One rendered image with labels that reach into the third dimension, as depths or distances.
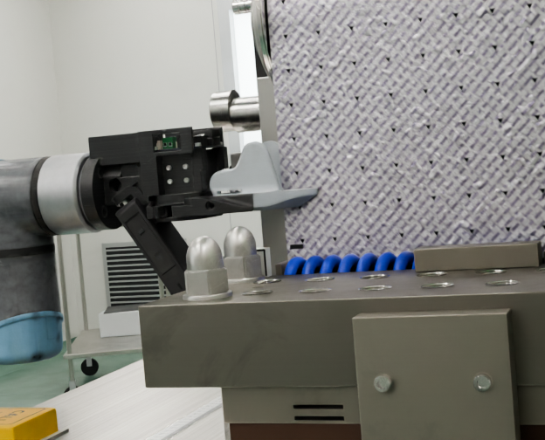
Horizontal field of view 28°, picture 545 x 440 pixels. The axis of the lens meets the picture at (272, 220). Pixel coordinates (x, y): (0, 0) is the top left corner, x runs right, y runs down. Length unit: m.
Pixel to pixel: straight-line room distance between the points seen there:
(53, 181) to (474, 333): 0.46
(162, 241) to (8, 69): 6.15
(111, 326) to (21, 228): 4.94
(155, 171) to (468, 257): 0.29
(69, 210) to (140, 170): 0.07
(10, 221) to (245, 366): 0.35
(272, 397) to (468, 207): 0.25
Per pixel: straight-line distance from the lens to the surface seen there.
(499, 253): 0.85
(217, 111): 1.06
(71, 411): 1.10
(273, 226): 1.04
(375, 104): 0.93
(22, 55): 7.26
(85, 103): 7.44
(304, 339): 0.75
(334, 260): 0.92
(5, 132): 6.99
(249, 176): 0.94
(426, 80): 0.92
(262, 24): 0.95
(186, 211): 0.94
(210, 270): 0.79
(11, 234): 1.04
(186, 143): 0.95
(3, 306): 1.05
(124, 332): 5.97
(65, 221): 1.01
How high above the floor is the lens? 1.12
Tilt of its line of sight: 3 degrees down
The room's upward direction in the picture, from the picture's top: 5 degrees counter-clockwise
